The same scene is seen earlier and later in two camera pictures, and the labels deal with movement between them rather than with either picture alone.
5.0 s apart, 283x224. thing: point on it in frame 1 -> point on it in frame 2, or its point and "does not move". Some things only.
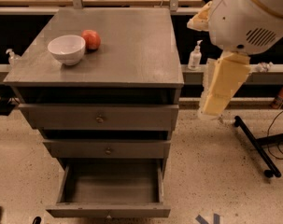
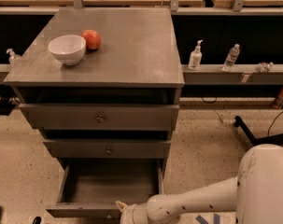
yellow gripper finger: [201, 20] -> [121, 205]
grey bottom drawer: [110, 189] does not move
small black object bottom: [37, 220] does not move
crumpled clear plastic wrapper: [263, 66] does not move
